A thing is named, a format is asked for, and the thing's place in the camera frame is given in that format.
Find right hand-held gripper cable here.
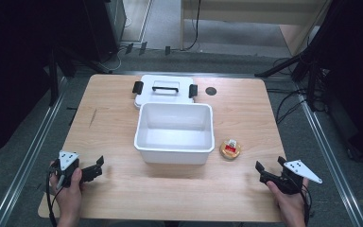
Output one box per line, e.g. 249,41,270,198
291,174,314,227

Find person's left hand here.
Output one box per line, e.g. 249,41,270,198
49,161,84,219

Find dark curtain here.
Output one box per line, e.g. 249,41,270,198
308,0,363,168
0,0,91,164

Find black floor cables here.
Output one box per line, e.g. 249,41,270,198
266,56,329,126

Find hand-held gripper cable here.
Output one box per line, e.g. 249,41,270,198
291,174,314,227
44,163,64,227

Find left hand-held gripper cable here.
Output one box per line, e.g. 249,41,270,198
44,163,64,227

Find black hanging cable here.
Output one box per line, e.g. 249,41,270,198
183,0,202,51

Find white floor cable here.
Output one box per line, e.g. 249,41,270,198
102,15,133,72

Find black metal stand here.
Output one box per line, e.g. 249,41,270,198
45,44,112,107

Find person's right hand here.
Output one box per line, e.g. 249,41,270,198
266,177,310,223

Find light wooden desk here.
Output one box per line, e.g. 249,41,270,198
180,0,334,57

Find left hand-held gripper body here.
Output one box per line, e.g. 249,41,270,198
50,149,83,189

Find white lid with black clips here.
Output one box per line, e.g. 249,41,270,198
131,74,199,111

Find small toy cake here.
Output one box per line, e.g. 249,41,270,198
218,138,242,161

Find black cabinet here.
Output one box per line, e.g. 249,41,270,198
81,0,128,63

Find black tripod stand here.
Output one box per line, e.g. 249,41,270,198
253,31,329,110

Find aluminium floor rail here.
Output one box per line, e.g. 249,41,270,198
0,75,70,227
292,79,363,227

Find white plastic storage box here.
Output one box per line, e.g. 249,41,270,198
133,101,216,166

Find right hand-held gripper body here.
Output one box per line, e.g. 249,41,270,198
266,159,323,196

